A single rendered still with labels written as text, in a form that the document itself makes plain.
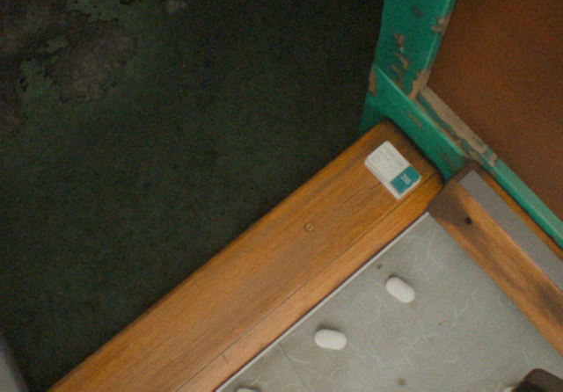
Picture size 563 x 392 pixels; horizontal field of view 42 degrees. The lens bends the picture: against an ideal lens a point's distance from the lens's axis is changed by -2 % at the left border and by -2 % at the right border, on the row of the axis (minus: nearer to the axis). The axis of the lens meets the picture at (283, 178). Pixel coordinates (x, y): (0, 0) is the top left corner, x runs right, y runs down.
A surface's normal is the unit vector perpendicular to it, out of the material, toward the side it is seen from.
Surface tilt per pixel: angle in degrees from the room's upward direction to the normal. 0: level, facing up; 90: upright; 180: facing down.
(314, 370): 0
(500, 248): 67
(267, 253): 0
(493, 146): 90
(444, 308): 0
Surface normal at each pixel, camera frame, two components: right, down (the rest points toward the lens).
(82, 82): -0.02, -0.32
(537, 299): -0.71, 0.44
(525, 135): -0.76, 0.62
